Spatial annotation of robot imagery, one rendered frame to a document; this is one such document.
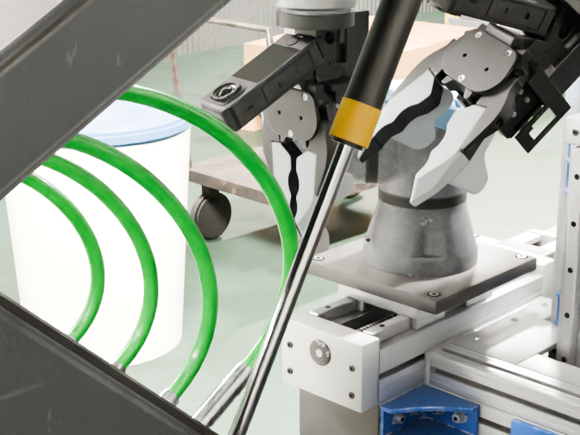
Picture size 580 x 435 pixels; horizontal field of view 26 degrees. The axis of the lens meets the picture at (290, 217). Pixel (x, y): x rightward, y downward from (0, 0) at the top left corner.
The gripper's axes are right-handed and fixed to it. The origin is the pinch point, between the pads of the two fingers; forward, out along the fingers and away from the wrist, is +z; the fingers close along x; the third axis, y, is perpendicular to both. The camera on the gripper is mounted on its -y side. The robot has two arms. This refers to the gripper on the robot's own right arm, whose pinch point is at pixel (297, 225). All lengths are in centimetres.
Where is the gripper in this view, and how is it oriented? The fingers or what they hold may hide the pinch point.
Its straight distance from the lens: 118.0
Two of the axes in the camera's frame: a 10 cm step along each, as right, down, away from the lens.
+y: 7.5, -2.0, 6.3
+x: -6.6, -2.3, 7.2
